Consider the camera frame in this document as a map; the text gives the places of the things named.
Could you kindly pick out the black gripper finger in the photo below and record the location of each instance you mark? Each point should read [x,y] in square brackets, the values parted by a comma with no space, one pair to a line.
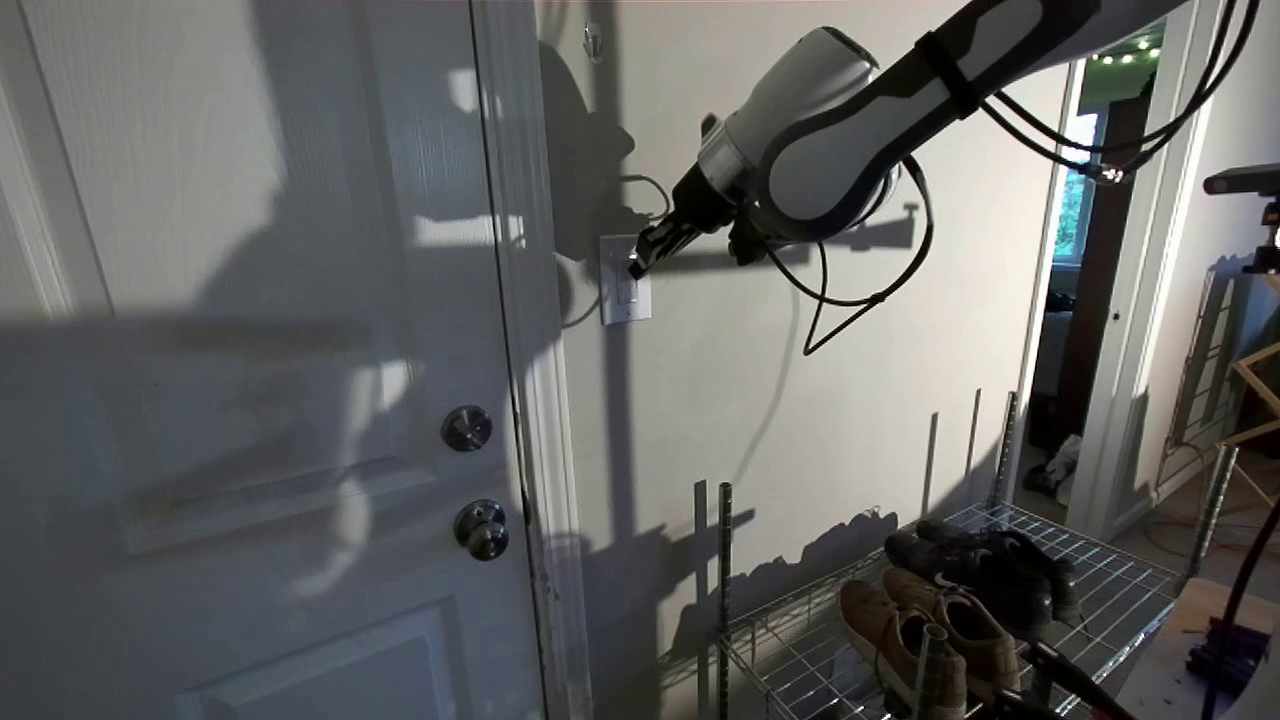
[636,260]

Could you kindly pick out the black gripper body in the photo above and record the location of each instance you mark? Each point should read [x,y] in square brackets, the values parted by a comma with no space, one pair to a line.
[702,209]

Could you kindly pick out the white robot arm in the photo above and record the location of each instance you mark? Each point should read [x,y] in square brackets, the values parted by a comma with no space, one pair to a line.
[825,120]

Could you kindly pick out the round deadbolt lock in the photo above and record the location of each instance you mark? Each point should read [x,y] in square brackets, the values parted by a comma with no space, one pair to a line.
[467,429]

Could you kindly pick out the round door knob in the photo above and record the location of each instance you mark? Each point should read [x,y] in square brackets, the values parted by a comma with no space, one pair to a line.
[482,530]

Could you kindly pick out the white front door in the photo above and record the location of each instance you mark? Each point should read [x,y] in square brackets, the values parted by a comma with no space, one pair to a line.
[252,255]

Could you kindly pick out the black shoe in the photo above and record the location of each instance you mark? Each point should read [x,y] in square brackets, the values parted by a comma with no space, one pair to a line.
[1011,575]

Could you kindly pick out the tan suede shoe left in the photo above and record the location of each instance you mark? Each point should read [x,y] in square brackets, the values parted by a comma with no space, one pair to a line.
[906,655]

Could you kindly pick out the tan suede shoe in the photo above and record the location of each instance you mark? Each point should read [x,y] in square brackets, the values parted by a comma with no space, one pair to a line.
[994,661]
[906,655]

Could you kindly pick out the tan suede shoe right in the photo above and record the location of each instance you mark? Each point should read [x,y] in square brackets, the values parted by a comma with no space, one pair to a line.
[994,661]

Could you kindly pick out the white wall light switch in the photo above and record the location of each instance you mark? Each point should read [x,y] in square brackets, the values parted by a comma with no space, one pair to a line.
[621,294]

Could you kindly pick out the metal wire shoe rack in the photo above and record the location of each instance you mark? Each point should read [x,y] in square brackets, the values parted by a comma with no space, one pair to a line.
[773,644]

